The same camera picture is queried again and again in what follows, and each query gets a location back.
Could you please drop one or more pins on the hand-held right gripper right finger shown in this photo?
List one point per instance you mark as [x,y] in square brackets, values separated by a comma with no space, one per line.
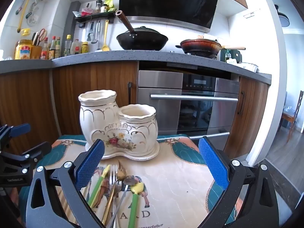
[213,161]

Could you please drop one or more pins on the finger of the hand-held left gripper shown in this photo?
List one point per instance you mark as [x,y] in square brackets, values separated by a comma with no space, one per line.
[35,152]
[21,130]

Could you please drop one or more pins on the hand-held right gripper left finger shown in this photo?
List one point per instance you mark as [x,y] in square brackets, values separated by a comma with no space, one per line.
[90,163]

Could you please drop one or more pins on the silver fork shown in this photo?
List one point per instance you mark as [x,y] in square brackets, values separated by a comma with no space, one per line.
[114,173]

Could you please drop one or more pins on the cream ceramic utensil holder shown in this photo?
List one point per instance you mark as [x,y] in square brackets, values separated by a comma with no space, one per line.
[118,128]

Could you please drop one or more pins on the silver spoon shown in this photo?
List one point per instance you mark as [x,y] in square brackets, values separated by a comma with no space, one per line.
[118,205]

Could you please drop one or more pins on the printed table cloth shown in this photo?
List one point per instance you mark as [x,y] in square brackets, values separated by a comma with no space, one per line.
[178,182]

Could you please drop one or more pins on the wooden base cabinet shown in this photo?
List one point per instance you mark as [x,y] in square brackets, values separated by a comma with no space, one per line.
[95,85]
[251,114]

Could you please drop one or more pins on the wooden knife block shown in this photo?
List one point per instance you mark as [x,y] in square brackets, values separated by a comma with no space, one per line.
[36,52]

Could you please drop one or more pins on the yellow oil jug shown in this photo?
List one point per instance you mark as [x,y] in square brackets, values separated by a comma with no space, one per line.
[23,49]

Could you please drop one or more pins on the red label sauce bottle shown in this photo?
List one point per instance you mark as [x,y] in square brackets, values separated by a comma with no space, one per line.
[44,52]

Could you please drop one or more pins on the dark sauce bottle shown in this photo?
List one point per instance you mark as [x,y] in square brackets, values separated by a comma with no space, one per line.
[52,51]

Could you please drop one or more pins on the green label sauce bottle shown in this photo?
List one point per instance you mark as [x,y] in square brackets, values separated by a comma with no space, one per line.
[57,51]

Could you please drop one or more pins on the stainless steel oven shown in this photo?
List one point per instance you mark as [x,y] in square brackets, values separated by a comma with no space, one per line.
[161,85]

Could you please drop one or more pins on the wooden chair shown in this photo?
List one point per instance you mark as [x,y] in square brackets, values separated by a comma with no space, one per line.
[295,116]

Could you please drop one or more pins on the clear bottle yellow cap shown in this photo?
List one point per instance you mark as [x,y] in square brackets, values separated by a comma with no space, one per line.
[67,47]

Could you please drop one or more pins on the white plastic jug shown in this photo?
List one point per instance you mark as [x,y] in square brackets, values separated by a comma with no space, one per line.
[76,48]

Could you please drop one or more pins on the white dish cloth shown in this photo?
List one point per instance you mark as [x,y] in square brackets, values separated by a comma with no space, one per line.
[248,67]

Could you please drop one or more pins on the yellow squeeze bottle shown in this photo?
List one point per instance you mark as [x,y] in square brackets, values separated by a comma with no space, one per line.
[84,48]

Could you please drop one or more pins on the grey kitchen countertop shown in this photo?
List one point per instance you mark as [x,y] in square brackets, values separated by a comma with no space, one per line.
[95,57]

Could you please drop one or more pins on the green oil bottle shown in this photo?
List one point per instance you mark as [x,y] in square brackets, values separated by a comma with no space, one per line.
[227,56]

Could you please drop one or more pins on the dark green appliance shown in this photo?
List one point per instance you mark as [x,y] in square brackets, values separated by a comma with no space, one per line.
[237,55]

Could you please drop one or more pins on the black hanging peeler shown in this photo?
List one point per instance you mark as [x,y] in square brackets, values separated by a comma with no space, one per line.
[89,35]

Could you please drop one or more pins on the yellow hanging spatula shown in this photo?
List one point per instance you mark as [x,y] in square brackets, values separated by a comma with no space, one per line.
[106,45]

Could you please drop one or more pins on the wooden spatula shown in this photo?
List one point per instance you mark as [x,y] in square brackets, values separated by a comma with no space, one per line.
[201,37]

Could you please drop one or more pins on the black wok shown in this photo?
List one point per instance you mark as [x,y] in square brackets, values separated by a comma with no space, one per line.
[142,42]

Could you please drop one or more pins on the red seasoning packet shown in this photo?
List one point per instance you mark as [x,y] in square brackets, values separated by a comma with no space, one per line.
[86,11]

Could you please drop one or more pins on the dark lid spice jar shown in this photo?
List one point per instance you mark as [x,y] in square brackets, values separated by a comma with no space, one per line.
[98,8]

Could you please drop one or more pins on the black wok lid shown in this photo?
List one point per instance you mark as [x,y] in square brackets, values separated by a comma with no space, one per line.
[147,30]

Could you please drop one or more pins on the small spice jar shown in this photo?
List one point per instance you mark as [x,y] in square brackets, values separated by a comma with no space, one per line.
[104,9]

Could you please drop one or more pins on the green snack packet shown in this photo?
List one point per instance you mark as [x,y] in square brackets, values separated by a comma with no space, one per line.
[110,4]

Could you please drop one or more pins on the black ceiling lamp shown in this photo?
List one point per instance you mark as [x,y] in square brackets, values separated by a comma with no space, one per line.
[282,19]

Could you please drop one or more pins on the black range hood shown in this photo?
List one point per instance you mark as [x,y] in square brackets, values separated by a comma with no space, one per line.
[166,0]

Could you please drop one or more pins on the black wall shelf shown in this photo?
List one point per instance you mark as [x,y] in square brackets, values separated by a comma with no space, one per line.
[95,16]

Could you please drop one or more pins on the white wall socket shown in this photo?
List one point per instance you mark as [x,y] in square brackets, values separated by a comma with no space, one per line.
[248,15]

